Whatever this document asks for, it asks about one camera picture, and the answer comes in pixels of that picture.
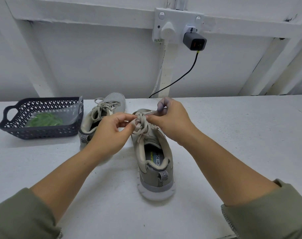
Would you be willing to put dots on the person's right hand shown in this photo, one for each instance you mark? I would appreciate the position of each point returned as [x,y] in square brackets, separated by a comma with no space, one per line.
[176,122]

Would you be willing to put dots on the gray charger adapter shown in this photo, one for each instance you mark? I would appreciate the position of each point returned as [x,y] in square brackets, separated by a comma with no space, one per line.
[195,42]

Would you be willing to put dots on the green shoelace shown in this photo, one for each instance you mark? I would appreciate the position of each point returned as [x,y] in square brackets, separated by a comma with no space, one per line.
[44,120]

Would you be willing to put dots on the white plug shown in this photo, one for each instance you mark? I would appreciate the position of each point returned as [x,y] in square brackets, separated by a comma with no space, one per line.
[168,32]

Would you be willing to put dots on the dark plastic lattice basket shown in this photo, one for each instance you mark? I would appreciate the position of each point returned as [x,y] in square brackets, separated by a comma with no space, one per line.
[11,129]

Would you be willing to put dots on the clear plastic bag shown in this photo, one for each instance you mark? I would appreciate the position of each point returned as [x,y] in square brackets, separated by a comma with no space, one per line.
[74,113]

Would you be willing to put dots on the white wall socket plate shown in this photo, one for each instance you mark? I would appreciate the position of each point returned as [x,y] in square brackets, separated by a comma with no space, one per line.
[176,17]

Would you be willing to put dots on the person's left hand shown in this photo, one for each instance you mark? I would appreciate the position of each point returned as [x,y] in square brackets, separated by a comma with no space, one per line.
[111,134]

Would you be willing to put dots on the gray sneaker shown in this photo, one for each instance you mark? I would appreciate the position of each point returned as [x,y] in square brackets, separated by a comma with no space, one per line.
[116,99]
[156,184]

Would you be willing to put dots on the person's right forearm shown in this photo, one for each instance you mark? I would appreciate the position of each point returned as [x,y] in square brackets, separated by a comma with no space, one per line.
[250,191]

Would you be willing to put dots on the person's left forearm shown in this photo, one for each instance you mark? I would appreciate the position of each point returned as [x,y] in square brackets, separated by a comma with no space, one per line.
[41,196]

